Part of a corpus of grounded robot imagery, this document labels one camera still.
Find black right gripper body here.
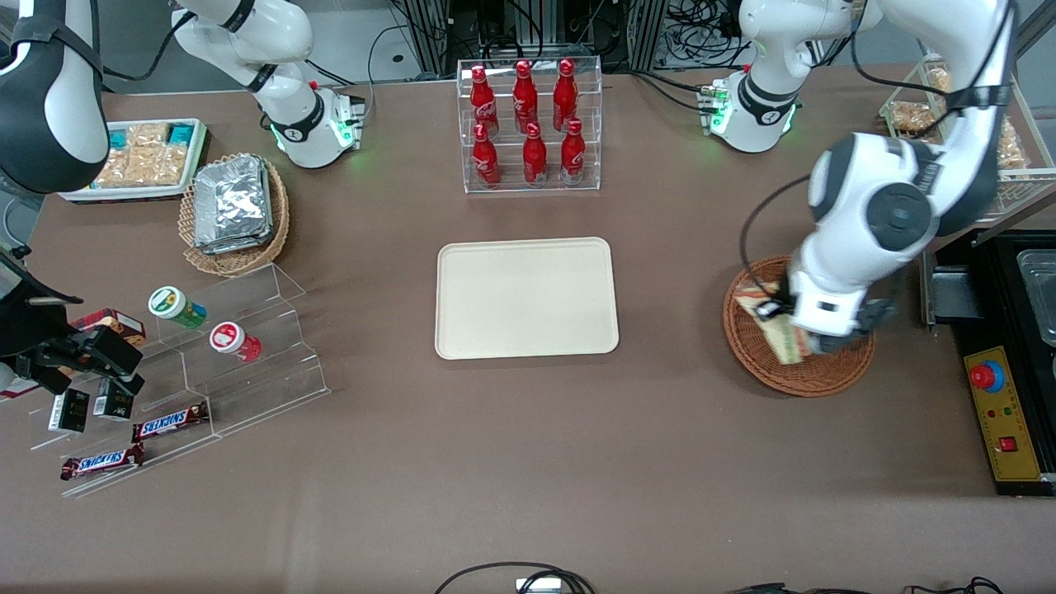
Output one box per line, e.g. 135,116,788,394
0,272,83,382

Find triangle sandwich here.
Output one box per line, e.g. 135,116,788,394
737,276,813,365

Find brown round wicker basket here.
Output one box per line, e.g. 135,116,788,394
723,255,877,398

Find white rectangular snack tray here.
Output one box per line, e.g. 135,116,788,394
58,118,211,203

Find light oval wicker basket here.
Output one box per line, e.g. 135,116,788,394
178,153,291,277

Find beige plastic tray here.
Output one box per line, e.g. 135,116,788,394
435,237,620,361

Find small black box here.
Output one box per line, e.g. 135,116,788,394
92,381,135,422
47,388,90,435

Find brown Snickers bar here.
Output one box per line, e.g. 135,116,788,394
59,443,146,482
132,402,210,444

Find red brown chocolate box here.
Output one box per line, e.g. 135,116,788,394
70,308,147,347

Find grey metal block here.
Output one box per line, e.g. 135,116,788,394
922,247,991,325

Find green yellow snack can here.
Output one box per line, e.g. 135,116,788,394
148,285,208,330

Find red snack can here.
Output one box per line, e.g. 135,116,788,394
208,321,262,363

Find clear acrylic stepped shelf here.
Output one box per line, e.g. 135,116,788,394
29,262,332,498

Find black control box yellow panel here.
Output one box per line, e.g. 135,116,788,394
949,231,1056,497

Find clear metal container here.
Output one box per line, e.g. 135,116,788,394
1016,249,1056,347

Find silver foil pack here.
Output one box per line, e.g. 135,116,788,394
194,155,271,243
198,229,275,255

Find red cola bottle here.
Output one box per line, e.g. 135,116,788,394
472,124,501,187
560,119,587,183
523,123,548,186
512,59,539,133
552,59,578,131
470,66,499,137

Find clear acrylic bottle rack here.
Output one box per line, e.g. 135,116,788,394
456,56,603,195

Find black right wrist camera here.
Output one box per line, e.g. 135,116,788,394
78,327,144,374

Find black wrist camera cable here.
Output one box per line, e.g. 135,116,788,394
739,173,813,308

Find white wire rack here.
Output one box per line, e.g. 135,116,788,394
879,54,1056,225

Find thin black table cable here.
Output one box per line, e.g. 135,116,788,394
726,576,1004,594

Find black arm base cables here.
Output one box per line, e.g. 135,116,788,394
606,68,712,112

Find tangled black background cables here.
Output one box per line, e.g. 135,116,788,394
660,0,750,52

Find aluminium frame post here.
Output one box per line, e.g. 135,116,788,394
410,0,450,77
631,0,669,72

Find black looped table cable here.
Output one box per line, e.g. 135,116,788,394
435,563,595,594

